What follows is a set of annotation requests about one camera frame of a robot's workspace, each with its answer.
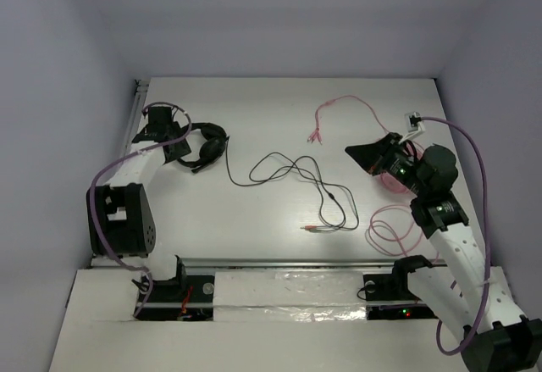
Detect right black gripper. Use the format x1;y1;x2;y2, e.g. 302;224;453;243
345;132;428;197

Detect black headphones with cable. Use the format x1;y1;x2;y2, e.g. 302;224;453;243
178;122;361;234

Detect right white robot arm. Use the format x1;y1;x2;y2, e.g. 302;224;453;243
345;133;541;371

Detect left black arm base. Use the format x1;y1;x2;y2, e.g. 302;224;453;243
132;257;215;322

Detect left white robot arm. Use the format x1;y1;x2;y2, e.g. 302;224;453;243
86;103;193;278

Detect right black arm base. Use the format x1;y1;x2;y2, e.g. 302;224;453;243
357;255;435;321

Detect pink headphones with cable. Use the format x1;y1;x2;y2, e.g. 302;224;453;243
306;95;441;268

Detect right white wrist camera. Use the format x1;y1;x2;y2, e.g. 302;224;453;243
401;112;426;142

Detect left side aluminium rail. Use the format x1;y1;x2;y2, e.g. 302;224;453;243
120;79;150;157

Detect aluminium rail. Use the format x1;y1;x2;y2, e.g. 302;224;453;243
86;257;445;270
120;79;150;157

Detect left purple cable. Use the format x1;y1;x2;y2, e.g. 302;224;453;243
91;101;194;318

